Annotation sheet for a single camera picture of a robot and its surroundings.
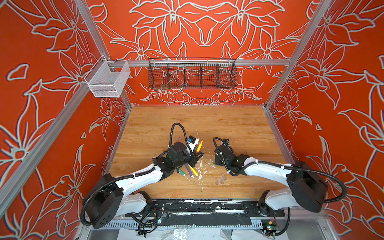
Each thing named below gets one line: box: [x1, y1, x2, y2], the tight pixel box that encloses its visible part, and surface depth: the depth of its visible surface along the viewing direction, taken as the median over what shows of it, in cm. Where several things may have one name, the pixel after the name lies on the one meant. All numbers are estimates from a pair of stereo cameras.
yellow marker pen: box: [187, 163, 199, 177], surface depth 87 cm
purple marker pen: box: [185, 164, 193, 178], surface depth 87 cm
